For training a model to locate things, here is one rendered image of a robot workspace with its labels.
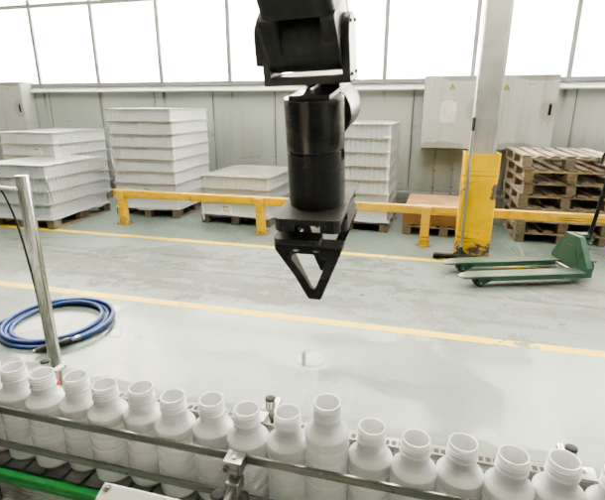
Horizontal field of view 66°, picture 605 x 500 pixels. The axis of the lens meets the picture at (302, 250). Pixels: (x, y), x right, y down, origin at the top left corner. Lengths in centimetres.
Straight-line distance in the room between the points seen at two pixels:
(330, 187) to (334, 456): 37
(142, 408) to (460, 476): 45
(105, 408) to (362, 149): 533
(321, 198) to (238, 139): 772
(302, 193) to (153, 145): 647
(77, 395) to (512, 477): 63
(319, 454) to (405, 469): 11
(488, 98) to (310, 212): 473
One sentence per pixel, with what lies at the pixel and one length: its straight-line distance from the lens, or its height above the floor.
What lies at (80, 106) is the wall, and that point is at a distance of 975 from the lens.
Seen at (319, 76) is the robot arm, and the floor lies 160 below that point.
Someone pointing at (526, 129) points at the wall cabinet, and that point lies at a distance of 732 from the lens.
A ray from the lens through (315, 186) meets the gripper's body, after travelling 45.
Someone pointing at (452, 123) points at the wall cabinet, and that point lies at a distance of 721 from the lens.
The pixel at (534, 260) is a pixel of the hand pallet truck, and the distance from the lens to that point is 507.
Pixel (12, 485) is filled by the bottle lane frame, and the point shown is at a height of 98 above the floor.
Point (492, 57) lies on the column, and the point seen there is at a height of 200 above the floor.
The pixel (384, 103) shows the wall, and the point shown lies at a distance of 755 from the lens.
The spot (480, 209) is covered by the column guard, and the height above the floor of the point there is 54.
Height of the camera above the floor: 157
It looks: 18 degrees down
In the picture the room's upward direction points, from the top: straight up
